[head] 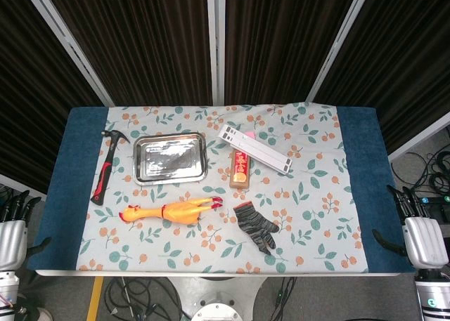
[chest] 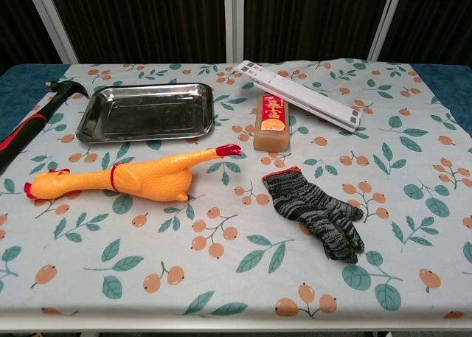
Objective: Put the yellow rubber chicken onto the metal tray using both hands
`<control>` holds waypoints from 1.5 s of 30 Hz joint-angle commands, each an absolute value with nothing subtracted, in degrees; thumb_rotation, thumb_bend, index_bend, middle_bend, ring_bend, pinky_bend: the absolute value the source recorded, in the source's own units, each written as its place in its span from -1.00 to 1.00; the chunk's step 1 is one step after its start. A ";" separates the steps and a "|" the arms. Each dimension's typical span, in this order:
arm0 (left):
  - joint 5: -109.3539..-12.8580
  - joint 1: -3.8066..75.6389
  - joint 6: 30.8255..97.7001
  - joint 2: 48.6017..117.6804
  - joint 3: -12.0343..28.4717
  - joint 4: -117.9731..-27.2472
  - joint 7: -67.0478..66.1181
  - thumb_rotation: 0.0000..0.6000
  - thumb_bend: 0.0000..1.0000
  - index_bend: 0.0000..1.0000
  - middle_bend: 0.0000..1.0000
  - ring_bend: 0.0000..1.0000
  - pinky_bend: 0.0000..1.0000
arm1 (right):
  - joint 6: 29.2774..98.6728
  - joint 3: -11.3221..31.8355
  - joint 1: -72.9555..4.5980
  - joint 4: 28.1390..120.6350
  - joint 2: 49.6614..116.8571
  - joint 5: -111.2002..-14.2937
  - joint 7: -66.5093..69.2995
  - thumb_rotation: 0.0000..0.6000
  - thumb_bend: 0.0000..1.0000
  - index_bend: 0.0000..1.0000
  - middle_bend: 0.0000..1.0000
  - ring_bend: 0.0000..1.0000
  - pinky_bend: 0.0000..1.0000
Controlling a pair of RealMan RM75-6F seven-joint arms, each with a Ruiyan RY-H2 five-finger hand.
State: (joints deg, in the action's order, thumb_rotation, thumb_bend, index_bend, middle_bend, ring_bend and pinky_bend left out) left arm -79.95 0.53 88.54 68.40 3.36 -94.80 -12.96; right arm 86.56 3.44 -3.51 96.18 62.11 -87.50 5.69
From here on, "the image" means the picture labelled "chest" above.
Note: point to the orange rubber toy chicken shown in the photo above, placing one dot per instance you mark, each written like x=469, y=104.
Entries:
x=147, y=180

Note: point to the stainless steel tray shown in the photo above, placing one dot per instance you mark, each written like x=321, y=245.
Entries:
x=147, y=112

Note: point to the black grey knitted glove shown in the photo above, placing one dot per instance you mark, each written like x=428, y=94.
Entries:
x=309, y=208

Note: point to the white folding stand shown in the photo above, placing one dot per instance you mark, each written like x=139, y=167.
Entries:
x=306, y=97

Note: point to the floral fruit print tablecloth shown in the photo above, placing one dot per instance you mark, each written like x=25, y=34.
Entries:
x=236, y=259

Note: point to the black red claw hammer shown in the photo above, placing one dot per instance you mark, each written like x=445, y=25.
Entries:
x=33, y=121

